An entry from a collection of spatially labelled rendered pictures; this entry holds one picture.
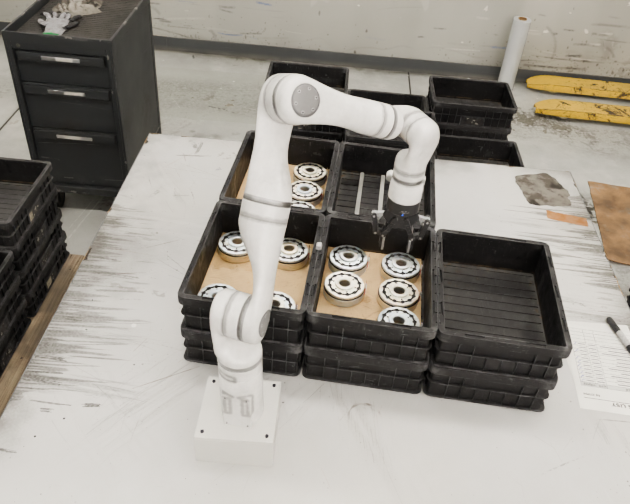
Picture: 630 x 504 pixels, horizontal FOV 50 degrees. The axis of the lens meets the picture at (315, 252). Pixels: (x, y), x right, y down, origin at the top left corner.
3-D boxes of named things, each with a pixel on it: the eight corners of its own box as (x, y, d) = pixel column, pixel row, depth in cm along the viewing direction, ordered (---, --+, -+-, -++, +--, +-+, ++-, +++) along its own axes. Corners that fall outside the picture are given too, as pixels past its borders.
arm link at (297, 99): (403, 99, 131) (376, 97, 138) (289, 68, 116) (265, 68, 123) (394, 146, 132) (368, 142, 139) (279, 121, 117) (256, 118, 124)
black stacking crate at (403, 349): (428, 368, 157) (437, 334, 150) (303, 350, 159) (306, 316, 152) (427, 262, 188) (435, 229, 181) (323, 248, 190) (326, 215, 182)
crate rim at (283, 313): (304, 322, 153) (305, 314, 151) (175, 304, 154) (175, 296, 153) (325, 220, 184) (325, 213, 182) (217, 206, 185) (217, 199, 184)
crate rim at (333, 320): (436, 341, 151) (438, 333, 150) (304, 322, 153) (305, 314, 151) (434, 234, 182) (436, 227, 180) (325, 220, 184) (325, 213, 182)
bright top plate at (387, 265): (417, 281, 174) (417, 279, 174) (379, 273, 175) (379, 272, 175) (421, 257, 182) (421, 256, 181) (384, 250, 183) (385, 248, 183)
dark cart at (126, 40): (134, 220, 326) (111, 40, 269) (42, 212, 326) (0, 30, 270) (163, 157, 372) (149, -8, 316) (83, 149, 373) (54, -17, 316)
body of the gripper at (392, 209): (385, 200, 149) (380, 233, 155) (423, 205, 148) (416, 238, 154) (387, 182, 155) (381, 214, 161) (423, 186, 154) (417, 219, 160)
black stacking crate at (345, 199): (427, 261, 188) (435, 228, 181) (323, 247, 190) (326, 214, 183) (427, 184, 219) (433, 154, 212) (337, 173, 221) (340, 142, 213)
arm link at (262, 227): (283, 208, 121) (235, 197, 123) (253, 351, 124) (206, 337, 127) (298, 208, 130) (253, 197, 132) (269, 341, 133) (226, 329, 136)
